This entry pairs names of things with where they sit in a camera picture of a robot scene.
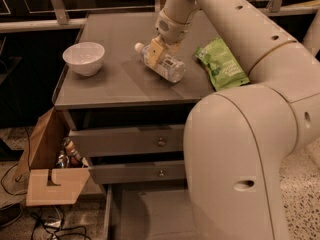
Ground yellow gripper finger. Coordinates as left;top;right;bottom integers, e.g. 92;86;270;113
165;43;180;56
144;37;165;68

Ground clear plastic water bottle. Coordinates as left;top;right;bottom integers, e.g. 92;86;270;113
135;43;186;83

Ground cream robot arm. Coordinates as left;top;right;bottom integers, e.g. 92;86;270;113
147;0;320;240

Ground grey drawer cabinet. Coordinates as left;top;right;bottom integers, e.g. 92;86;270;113
52;11;228;240

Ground top grey drawer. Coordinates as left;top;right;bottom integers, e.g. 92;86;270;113
69;124;184;157

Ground grey drawer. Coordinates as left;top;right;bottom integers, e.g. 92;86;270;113
89;160;186;184
104;183;197;240
69;124;184;157

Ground middle grey drawer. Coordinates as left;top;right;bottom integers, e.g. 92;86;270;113
89;160;186;184

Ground bottom grey drawer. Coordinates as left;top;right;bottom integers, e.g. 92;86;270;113
104;183;197;240

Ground green snack bag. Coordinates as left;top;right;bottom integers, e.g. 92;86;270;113
194;38;250;91

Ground white ceramic bowl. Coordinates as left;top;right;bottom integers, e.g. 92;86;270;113
62;42;105;76

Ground items inside wooden box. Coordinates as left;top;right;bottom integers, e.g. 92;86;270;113
56;137;88;168

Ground wooden side box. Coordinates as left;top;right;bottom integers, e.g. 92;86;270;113
13;108;89;206

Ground metal railing frame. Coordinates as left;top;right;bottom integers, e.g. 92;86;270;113
0;0;319;34

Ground black floor cables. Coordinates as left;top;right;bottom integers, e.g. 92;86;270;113
0;127;93;240

